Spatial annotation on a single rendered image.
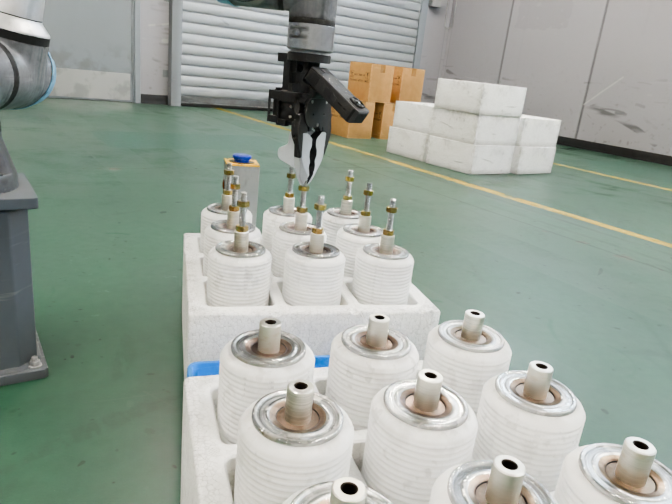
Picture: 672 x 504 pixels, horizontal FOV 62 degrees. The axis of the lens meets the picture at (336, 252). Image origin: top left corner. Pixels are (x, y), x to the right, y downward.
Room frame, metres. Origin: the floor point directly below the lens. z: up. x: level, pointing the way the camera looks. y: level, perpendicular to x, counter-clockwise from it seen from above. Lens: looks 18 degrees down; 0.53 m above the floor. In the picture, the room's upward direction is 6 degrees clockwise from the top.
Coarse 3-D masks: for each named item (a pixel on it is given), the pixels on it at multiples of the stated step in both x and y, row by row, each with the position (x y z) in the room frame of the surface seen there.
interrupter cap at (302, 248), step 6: (294, 246) 0.84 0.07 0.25; (300, 246) 0.85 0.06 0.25; (306, 246) 0.85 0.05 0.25; (324, 246) 0.86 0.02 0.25; (330, 246) 0.87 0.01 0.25; (294, 252) 0.82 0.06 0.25; (300, 252) 0.81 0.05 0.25; (306, 252) 0.82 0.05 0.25; (324, 252) 0.84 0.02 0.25; (330, 252) 0.83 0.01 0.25; (336, 252) 0.84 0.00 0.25; (318, 258) 0.81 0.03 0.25; (324, 258) 0.81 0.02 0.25; (330, 258) 0.81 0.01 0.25
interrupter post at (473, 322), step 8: (472, 312) 0.59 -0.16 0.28; (480, 312) 0.59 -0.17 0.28; (464, 320) 0.59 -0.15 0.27; (472, 320) 0.58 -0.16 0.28; (480, 320) 0.58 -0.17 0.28; (464, 328) 0.59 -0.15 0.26; (472, 328) 0.58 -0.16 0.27; (480, 328) 0.58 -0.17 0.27; (464, 336) 0.58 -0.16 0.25; (472, 336) 0.58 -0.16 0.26; (480, 336) 0.58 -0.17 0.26
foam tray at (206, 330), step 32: (192, 256) 0.95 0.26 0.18; (192, 288) 0.80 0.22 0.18; (416, 288) 0.91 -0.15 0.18; (192, 320) 0.71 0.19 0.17; (224, 320) 0.73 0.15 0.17; (256, 320) 0.74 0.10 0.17; (288, 320) 0.75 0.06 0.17; (320, 320) 0.77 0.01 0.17; (352, 320) 0.78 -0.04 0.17; (416, 320) 0.82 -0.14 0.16; (192, 352) 0.71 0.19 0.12; (320, 352) 0.77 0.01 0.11
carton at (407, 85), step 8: (400, 72) 4.99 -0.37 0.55; (408, 72) 5.00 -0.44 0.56; (416, 72) 5.04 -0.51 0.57; (424, 72) 5.09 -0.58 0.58; (400, 80) 4.98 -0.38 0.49; (408, 80) 5.00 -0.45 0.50; (416, 80) 5.05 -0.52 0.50; (392, 88) 5.06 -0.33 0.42; (400, 88) 4.97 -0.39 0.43; (408, 88) 5.01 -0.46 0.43; (416, 88) 5.06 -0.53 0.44; (392, 96) 5.05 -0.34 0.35; (400, 96) 4.97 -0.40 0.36; (408, 96) 5.02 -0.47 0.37; (416, 96) 5.06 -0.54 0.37
